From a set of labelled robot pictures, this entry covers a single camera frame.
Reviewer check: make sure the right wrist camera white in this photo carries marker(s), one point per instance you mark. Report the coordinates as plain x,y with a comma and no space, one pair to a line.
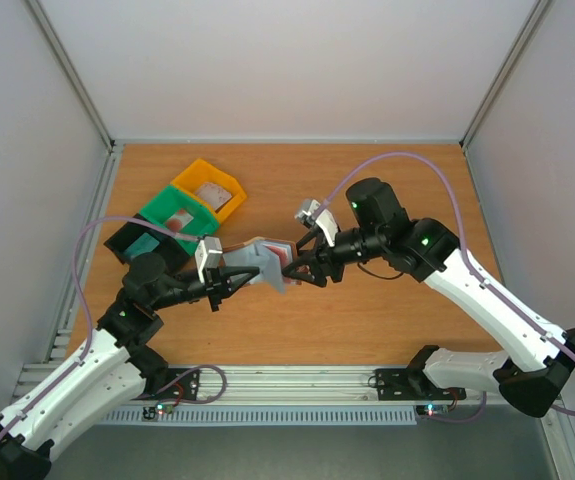
314,215

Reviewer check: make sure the right small circuit board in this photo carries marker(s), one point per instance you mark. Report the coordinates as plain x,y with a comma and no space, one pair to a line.
432,409

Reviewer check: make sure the red white credit card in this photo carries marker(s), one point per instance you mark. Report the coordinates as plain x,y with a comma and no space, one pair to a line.
179,220

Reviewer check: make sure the left small circuit board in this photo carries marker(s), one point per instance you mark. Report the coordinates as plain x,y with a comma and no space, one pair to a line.
153,413

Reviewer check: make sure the brown leather card holder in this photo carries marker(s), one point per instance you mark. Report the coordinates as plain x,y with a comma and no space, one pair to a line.
253,253

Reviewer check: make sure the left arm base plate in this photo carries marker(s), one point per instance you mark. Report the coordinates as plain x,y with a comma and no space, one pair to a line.
180,383

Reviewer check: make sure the cards stack in yellow bin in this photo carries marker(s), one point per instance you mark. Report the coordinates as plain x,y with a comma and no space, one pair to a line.
213,195

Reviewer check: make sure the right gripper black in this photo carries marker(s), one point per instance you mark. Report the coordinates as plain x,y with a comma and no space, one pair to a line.
325,260

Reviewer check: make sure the grey slotted cable duct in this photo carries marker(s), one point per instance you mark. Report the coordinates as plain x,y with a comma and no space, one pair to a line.
248,416

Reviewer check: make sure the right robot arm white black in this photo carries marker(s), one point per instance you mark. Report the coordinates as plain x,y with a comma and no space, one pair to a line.
536,358

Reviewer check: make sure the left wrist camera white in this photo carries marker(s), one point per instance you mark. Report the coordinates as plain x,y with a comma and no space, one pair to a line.
207,255

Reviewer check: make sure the red VIP credit card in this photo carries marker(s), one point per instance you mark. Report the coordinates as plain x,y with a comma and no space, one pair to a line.
284,251

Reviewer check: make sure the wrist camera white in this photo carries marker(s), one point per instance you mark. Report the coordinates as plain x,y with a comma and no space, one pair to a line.
207,255
314,215

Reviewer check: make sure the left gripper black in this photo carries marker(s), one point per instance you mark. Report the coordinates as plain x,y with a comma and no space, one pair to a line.
232,278

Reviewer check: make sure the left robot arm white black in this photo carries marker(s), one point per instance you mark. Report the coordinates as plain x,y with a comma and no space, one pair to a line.
112,366

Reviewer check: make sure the green plastic bin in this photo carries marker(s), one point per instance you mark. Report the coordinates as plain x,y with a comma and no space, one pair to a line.
171,199

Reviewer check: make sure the aluminium front rail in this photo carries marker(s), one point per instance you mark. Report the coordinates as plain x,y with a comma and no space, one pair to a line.
299,385

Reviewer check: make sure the black plastic bin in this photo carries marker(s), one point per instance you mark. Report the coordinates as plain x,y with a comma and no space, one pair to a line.
132,240

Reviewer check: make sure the yellow plastic bin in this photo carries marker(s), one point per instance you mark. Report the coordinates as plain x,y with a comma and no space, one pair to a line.
201,171

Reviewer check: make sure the small circuit board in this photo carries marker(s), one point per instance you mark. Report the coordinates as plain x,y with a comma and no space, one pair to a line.
432,409
153,413

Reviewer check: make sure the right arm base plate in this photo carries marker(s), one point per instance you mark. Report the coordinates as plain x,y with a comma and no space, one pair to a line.
395,384

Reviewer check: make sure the teal card in black bin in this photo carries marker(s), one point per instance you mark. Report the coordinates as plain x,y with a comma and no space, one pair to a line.
144,244

